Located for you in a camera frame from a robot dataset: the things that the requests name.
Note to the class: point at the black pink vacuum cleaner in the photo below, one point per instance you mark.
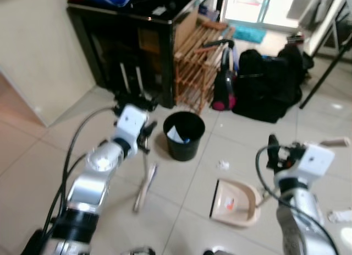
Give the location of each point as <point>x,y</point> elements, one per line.
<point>223,95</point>

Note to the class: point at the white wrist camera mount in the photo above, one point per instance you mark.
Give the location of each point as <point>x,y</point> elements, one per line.
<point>313,161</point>
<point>131,123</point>

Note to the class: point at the robot leg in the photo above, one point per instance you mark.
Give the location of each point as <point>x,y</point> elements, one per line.
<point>140,251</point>
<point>214,253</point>

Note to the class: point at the broom with metal stick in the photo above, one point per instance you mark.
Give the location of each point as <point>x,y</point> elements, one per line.
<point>146,189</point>

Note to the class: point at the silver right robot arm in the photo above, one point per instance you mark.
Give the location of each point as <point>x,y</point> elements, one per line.
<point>300,211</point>

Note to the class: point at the robot left leg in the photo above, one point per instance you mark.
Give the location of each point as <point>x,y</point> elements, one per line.
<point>140,251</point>

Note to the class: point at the teal floor mat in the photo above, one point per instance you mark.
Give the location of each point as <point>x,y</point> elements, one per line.
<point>250,34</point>

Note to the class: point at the brown wooden slatted rack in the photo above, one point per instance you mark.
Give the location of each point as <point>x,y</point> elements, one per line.
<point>198,68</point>

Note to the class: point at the small crumpled white paper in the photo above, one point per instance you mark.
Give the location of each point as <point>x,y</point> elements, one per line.
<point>223,164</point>

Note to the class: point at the white paper sheet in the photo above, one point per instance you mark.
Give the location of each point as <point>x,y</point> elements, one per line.
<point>175,135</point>

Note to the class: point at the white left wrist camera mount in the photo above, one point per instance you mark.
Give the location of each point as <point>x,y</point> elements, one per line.
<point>131,123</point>

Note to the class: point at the black table leg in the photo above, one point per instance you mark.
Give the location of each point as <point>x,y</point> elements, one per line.
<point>324,73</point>

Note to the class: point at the robot right leg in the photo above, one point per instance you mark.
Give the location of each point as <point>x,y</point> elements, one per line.
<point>214,253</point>

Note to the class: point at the white framed glass door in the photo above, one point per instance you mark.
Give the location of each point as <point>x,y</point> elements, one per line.
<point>247,7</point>

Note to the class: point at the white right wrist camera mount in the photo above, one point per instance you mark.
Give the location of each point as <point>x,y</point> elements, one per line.
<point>313,161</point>

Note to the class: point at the white low cabinet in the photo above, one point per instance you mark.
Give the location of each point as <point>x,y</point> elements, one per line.
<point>322,37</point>

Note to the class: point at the black fabric bag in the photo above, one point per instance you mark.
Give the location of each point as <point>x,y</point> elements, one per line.
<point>264,84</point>

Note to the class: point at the black round trash bin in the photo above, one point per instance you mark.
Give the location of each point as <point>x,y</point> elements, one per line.
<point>184,153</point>

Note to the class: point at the black glossy cabinet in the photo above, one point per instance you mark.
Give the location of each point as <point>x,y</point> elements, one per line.
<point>121,51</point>

